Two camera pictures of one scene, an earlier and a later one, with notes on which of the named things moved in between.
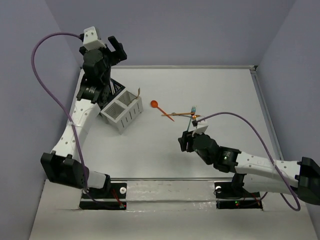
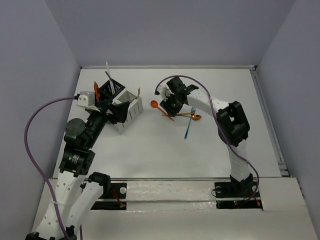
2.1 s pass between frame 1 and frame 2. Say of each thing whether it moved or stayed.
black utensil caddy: stayed
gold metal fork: stayed
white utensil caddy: stayed
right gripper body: moved
